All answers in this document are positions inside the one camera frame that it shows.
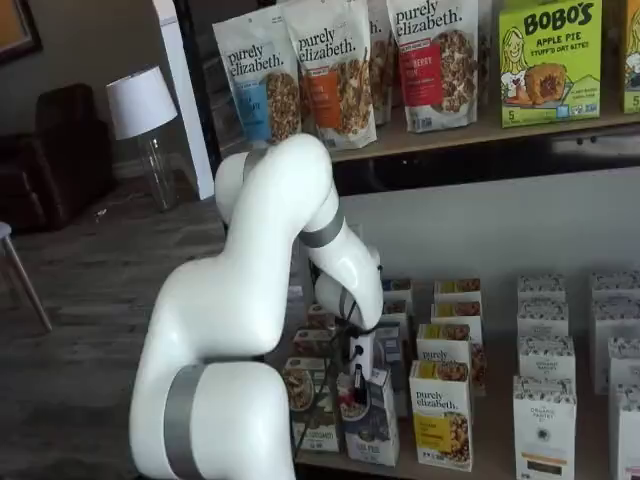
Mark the green Bobo's apple pie box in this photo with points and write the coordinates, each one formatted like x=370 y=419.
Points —
x=550 y=50

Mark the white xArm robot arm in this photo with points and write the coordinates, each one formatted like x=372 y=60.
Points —
x=225 y=300

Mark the orange label granola bag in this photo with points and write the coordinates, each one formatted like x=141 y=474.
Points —
x=325 y=100
x=382 y=65

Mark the yellow Bobo's box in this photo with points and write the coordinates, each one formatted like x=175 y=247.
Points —
x=632 y=75

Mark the white shade glass lamp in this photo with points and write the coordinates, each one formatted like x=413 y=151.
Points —
x=140 y=100

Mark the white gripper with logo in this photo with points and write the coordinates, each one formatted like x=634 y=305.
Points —
x=362 y=352

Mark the green and white cereal box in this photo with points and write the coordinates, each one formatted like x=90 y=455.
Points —
x=305 y=395
x=312 y=342
x=320 y=315

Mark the red label granola bag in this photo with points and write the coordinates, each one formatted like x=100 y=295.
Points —
x=425 y=75

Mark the blue and white cereal box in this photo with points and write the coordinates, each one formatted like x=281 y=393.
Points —
x=387 y=350
x=372 y=430
x=397 y=310
x=398 y=286

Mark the white patterned carton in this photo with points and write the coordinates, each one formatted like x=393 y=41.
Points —
x=545 y=360
x=630 y=435
x=542 y=320
x=627 y=365
x=615 y=285
x=615 y=325
x=540 y=287
x=545 y=425

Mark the white stool with pale legs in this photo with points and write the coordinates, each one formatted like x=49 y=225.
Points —
x=4 y=232

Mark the black metal shelf rack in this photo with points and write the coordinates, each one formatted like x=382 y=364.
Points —
x=450 y=170

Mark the yellow and white granola box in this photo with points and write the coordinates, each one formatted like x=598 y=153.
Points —
x=457 y=287
x=455 y=310
x=440 y=415
x=442 y=345

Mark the dark framed wall picture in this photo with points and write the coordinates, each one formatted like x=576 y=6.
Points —
x=15 y=25

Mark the blue label granola bag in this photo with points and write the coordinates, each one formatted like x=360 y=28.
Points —
x=250 y=100

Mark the dark brown armchair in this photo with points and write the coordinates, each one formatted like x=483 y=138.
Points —
x=60 y=150

